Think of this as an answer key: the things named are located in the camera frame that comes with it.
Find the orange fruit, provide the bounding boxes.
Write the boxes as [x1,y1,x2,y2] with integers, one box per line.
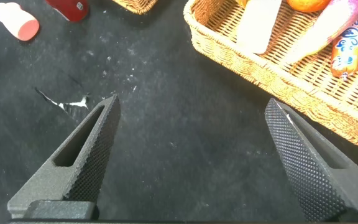
[286,0,333,14]

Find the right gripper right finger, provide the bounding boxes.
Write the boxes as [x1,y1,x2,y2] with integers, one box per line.
[264,98,358,223]

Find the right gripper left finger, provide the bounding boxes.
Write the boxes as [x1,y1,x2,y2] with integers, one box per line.
[7,94,121,220]

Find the pink lotion bottle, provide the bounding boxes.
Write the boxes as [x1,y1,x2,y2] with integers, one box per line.
[0,2,40,42]

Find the small juice carton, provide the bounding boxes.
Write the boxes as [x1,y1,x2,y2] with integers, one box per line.
[236,0,283,55]

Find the red wrapped snack stick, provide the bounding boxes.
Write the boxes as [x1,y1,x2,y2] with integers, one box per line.
[330,14,358,80]

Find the red soda can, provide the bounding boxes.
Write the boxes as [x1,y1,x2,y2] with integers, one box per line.
[44,0,90,23]

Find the purple eggplant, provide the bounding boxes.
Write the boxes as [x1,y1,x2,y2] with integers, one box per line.
[286,0,358,65]

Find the wicker basket brown handles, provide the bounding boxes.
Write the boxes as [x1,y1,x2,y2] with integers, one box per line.
[112,0,158,16]
[183,0,358,159]

